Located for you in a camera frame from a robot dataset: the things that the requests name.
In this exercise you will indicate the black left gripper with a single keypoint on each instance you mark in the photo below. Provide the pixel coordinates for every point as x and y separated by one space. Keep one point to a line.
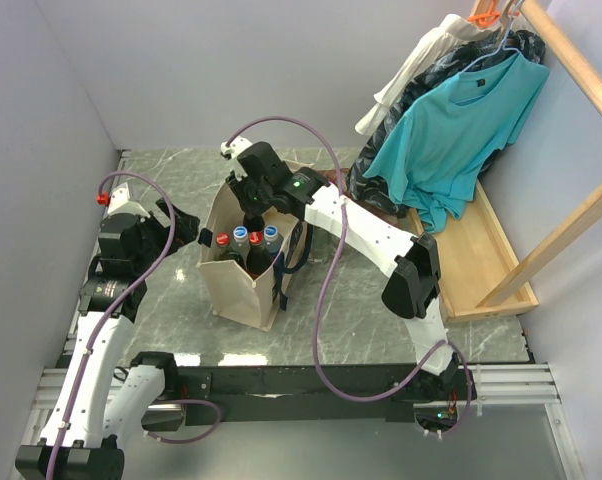
185 228

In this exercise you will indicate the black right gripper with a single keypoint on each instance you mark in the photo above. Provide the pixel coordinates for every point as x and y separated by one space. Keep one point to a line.
239 190

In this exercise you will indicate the cola bottle red cap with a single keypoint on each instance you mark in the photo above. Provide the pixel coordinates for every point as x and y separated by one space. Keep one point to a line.
253 223
225 250
259 259

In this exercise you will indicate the clear green-capped glass bottle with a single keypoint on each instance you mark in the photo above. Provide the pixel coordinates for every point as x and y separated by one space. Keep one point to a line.
322 246

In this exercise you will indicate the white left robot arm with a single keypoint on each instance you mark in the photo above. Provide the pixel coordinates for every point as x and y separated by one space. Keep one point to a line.
89 426

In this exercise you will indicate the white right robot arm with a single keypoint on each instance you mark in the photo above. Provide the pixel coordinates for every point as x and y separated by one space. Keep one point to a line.
410 262

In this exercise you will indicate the beige canvas tote bag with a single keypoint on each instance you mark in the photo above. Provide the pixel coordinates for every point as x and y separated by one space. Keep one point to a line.
235 295

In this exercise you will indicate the Pocari bottle blue cap right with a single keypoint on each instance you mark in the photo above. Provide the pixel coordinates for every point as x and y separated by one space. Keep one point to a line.
273 241

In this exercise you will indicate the pocari bottle blue cap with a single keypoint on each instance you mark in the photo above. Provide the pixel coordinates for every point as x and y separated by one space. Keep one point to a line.
241 241
273 241

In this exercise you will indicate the Pocari bottle blue cap left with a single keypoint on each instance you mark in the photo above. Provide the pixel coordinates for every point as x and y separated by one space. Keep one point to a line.
241 241

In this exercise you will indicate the cola bottle red cap front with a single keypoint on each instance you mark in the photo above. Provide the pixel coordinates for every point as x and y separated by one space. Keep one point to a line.
259 259

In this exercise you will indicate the red plaid folded cloth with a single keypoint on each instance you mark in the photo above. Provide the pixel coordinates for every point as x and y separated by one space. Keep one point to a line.
337 177

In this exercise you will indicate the turquoise t-shirt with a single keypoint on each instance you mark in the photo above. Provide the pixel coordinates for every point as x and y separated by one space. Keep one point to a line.
431 160

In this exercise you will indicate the dark floral shirt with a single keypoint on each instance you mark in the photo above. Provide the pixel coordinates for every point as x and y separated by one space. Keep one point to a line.
374 191

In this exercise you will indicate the white garment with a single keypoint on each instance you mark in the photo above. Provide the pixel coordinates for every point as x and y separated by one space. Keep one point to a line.
452 32

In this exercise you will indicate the light blue hanger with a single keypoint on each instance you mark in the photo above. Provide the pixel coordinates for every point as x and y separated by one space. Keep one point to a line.
498 45

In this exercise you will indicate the orange hanger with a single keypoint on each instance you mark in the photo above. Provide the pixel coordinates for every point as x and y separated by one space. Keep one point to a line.
484 13

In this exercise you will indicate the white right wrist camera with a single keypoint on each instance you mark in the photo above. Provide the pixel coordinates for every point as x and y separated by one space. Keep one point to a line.
231 150

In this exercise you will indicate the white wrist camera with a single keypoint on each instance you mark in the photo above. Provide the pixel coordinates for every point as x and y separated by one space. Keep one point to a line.
121 201
231 150

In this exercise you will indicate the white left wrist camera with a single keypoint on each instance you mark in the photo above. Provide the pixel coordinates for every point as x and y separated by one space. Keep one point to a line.
121 201

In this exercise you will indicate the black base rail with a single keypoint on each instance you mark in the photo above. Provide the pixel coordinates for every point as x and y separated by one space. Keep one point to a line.
289 393

